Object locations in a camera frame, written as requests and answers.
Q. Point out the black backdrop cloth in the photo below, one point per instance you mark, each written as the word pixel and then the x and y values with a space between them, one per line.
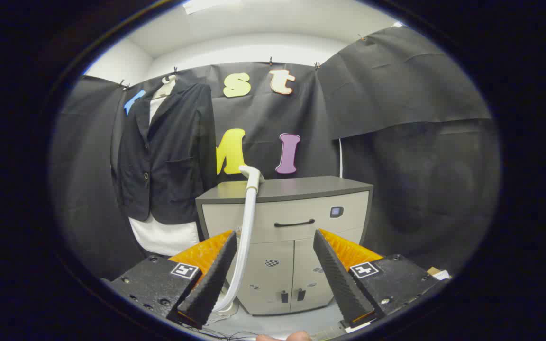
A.
pixel 396 94

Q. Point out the cardboard and paper scraps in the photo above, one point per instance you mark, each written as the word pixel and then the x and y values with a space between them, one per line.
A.
pixel 439 273

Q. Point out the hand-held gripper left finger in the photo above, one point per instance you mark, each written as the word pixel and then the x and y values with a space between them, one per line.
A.
pixel 213 279

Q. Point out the cream clothes hanger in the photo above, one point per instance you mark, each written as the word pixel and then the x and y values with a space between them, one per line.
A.
pixel 168 85

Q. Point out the white garment steamer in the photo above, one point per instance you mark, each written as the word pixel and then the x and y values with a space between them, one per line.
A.
pixel 249 213

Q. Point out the grey cabinet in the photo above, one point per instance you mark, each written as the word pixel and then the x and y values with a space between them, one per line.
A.
pixel 292 222

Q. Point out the black jacket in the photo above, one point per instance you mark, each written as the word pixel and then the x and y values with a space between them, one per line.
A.
pixel 173 156

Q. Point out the white shirt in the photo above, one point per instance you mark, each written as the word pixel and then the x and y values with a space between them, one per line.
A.
pixel 164 237

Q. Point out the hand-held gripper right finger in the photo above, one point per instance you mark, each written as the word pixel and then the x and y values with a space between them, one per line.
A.
pixel 337 279

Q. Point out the large ceiling light panel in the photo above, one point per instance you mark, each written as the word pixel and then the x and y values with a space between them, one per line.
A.
pixel 211 5

